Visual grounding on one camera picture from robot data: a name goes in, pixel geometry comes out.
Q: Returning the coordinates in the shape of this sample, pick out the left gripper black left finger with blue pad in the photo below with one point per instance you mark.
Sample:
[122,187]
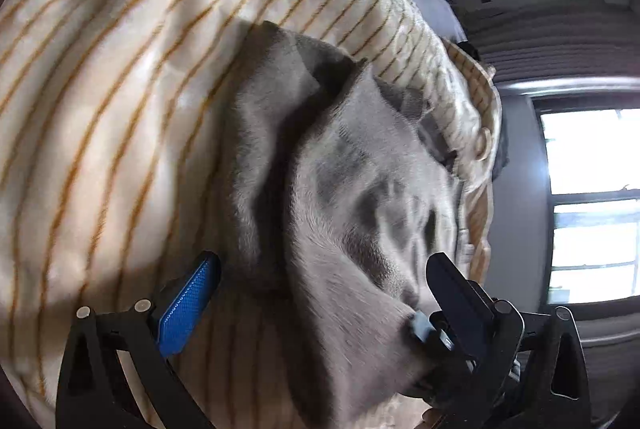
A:
[92,387]

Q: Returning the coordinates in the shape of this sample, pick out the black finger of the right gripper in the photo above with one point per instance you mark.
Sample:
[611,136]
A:
[451,369]

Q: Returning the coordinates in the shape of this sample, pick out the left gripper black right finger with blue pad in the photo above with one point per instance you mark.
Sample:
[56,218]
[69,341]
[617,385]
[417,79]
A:
[530,369]

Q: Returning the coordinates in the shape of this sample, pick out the grey-brown fleece garment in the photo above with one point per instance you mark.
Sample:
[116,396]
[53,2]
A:
[335,188]

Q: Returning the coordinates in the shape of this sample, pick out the cream striped fleece garment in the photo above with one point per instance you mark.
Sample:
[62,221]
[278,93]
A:
[112,116]

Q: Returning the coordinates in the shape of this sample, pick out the bright window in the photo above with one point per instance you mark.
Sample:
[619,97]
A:
[593,172]

